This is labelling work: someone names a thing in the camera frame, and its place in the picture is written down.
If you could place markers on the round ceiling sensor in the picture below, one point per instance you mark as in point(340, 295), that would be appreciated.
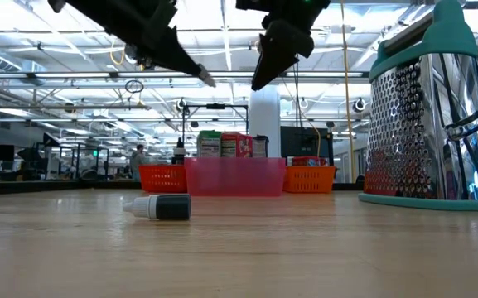
point(359, 104)
point(302, 103)
point(180, 103)

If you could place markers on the pink plastic bin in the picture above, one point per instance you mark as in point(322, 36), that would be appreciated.
point(234, 178)

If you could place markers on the steel box grater teal trim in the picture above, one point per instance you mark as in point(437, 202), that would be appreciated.
point(429, 124)

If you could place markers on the green mini cereal box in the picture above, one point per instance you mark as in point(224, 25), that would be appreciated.
point(209, 142)

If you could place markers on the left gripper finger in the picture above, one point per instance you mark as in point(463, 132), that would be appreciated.
point(168, 54)

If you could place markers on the orange plastic basket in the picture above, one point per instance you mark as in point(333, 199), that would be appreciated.
point(309, 180)

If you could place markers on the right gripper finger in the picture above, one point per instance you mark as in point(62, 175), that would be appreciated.
point(280, 45)

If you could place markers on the red mini cereal box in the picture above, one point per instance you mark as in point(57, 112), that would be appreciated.
point(238, 145)

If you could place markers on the dark bottle black white top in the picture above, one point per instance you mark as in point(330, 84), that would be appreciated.
point(179, 157)

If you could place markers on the person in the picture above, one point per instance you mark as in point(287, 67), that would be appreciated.
point(138, 161)

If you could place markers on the white column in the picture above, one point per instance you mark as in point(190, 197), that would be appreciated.
point(265, 124)

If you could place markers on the black workstation frame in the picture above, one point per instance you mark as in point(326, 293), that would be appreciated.
point(50, 140)

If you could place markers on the blue mini cereal box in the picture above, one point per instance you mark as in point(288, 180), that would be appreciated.
point(260, 147)

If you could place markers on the black wide monitor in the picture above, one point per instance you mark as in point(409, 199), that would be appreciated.
point(305, 140)

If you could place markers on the red plastic basket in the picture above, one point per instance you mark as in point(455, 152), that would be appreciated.
point(162, 178)

